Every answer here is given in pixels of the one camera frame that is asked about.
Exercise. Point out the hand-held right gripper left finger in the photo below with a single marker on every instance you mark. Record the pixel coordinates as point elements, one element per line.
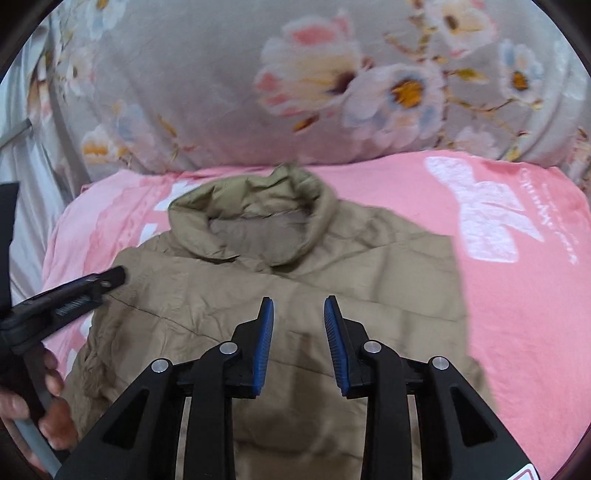
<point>264,341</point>

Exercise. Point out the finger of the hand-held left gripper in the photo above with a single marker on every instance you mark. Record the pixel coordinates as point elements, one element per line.
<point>83,290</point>

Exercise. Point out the khaki padded jacket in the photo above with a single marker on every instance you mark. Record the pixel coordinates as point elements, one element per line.
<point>286,277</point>

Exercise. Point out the pink butterfly print blanket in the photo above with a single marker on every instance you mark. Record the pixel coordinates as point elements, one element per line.
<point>517,300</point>

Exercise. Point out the grey floral quilt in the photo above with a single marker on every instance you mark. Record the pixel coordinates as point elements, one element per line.
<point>295,78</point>

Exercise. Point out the grey bed sheet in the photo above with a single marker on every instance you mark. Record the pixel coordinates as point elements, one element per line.
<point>23,184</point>

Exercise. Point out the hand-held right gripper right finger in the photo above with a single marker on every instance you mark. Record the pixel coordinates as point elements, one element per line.
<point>333,341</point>

